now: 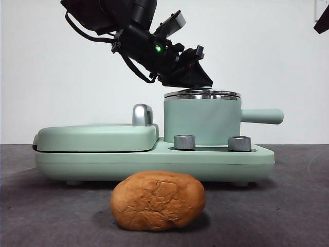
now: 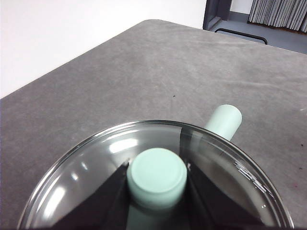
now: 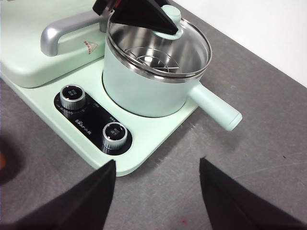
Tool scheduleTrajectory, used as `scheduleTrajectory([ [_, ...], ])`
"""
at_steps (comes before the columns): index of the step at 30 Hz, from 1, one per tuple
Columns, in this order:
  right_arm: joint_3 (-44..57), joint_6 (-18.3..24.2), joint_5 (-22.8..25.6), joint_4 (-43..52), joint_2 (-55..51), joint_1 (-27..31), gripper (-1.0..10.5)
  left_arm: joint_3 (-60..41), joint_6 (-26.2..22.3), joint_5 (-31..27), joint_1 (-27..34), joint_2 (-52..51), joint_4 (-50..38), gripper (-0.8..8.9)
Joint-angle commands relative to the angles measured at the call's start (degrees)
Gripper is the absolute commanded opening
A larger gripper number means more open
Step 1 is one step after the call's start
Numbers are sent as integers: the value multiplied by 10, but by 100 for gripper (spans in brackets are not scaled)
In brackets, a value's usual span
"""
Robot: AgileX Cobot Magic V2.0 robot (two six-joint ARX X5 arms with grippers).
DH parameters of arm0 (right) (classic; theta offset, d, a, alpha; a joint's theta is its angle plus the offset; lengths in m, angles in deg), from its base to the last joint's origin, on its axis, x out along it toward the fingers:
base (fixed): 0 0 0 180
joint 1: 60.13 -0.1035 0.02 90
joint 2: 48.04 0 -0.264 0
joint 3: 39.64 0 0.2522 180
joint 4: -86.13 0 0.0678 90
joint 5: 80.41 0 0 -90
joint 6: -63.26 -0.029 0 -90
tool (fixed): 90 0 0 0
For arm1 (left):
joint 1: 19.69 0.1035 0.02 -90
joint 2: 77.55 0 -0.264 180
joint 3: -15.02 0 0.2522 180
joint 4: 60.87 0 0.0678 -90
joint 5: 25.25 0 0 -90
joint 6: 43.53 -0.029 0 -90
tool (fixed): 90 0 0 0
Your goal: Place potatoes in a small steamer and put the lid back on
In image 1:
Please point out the brown potato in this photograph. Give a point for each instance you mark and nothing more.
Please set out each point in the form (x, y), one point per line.
(156, 203)

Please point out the white wall socket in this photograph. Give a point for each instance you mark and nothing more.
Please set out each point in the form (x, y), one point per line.
(318, 6)

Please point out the mint green griddle cover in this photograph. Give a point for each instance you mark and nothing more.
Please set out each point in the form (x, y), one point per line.
(95, 136)

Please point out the black control panel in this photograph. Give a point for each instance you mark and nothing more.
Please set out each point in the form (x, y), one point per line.
(212, 149)

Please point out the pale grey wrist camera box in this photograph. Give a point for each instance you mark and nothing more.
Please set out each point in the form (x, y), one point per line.
(176, 21)

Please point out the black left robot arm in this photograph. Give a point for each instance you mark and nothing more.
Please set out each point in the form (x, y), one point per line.
(136, 38)

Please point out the mint green breakfast machine base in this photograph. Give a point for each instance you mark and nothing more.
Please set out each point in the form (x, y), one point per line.
(154, 164)

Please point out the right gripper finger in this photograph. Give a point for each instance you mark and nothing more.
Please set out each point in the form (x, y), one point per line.
(324, 24)

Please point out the silver control knob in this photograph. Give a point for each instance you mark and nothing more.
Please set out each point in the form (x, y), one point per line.
(184, 142)
(239, 144)

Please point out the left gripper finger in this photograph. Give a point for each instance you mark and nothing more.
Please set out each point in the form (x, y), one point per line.
(198, 72)
(174, 79)

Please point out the glass lid with green knob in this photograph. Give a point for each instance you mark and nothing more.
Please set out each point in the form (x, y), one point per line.
(221, 93)

